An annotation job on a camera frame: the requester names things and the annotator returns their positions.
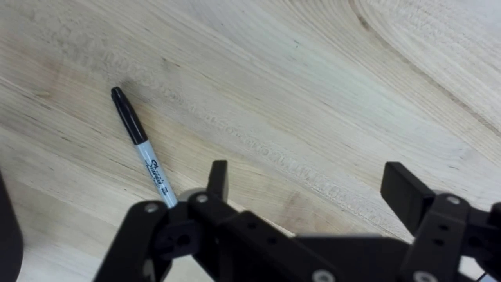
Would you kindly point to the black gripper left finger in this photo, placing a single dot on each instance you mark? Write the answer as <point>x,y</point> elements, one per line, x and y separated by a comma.
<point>157,235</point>

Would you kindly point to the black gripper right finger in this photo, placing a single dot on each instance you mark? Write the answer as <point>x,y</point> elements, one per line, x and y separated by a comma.
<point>448,235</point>

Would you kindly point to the black grey marker pen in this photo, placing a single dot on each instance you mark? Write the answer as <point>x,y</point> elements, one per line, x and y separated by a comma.
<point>151,162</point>

